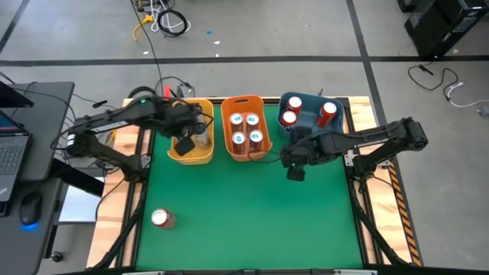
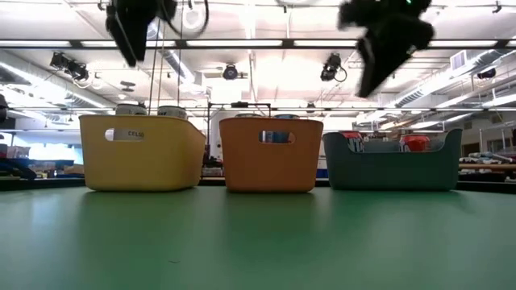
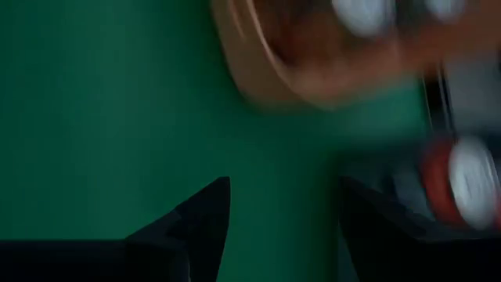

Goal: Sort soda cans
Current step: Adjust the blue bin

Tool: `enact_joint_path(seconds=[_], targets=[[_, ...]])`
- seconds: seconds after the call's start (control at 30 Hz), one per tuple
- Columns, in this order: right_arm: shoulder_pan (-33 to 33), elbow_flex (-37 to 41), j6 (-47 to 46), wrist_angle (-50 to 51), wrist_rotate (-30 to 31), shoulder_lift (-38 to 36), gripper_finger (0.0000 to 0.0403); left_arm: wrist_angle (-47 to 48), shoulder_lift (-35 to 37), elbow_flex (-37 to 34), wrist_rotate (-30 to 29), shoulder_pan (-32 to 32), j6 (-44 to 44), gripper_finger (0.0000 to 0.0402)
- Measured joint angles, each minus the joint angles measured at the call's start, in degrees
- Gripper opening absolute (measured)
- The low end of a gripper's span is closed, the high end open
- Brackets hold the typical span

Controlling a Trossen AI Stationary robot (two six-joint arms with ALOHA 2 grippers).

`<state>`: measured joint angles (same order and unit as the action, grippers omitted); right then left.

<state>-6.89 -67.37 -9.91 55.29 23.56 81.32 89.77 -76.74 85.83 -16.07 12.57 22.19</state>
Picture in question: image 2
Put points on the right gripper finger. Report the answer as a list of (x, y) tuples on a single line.
[(387, 64), (367, 68)]

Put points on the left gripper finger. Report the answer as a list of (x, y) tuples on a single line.
[(139, 32), (117, 32)]

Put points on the red Fanta soda can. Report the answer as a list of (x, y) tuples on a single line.
[(354, 143), (414, 143)]

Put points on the white Celsius can black lid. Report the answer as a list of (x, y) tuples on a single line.
[(172, 112), (131, 109)]

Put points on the blue silver Red Bull can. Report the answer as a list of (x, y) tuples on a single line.
[(284, 137), (248, 115)]

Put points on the yellow plastic bin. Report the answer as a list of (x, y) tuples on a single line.
[(153, 165)]

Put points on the orange plastic bin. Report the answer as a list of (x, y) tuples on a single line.
[(270, 169)]

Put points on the white ceiling vent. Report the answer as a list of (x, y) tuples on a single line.
[(458, 60)]

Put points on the black ceiling dome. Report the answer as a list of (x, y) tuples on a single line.
[(486, 73)]

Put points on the LED light bar beam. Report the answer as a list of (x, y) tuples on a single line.
[(242, 43)]

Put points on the blue-grey plastic bin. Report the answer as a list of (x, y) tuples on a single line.
[(395, 171)]

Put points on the white round column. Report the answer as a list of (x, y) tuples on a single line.
[(213, 137)]

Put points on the black ceiling camera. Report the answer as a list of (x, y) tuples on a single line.
[(331, 67), (68, 66)]

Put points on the black overhead camera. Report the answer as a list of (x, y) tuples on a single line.
[(230, 72)]

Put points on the black rack frame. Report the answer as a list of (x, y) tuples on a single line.
[(240, 104)]

